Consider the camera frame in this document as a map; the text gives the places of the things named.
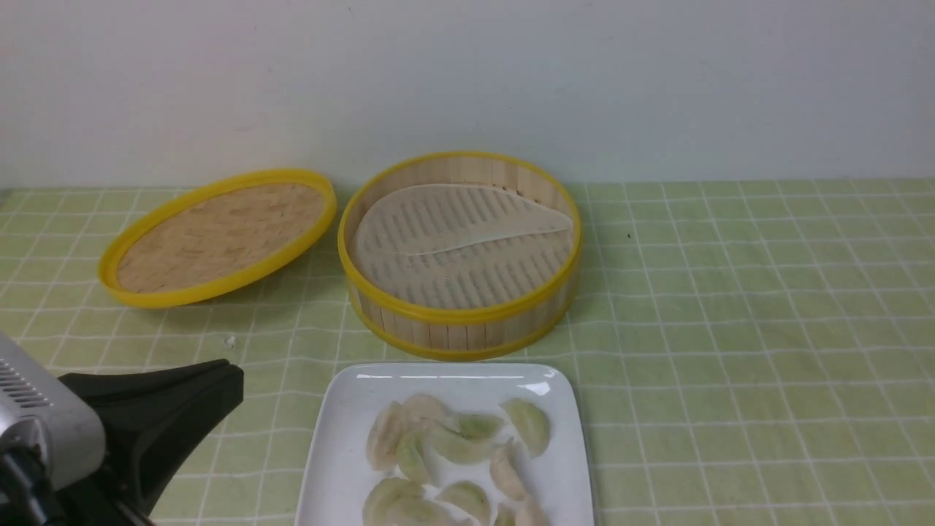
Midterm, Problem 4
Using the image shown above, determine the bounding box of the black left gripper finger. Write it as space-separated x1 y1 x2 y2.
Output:
57 359 245 517

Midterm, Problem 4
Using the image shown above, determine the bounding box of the pale dumpling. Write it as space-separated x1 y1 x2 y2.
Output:
365 402 408 472
402 393 459 430
489 438 529 500

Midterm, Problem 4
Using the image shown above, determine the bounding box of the small green dumpling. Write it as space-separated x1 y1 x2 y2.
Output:
395 430 434 486

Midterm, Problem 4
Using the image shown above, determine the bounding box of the white square plate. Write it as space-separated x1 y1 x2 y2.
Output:
295 362 597 525

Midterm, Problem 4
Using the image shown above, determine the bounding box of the yellow bamboo steamer lid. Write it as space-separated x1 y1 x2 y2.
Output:
97 169 337 309

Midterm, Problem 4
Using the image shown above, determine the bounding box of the yellow bamboo steamer basket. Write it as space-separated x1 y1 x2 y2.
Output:
337 150 582 362

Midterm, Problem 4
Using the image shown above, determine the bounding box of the green checked tablecloth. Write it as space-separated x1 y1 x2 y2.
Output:
1 179 934 525

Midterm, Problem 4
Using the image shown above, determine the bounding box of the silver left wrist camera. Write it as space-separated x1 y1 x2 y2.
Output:
1 334 106 489

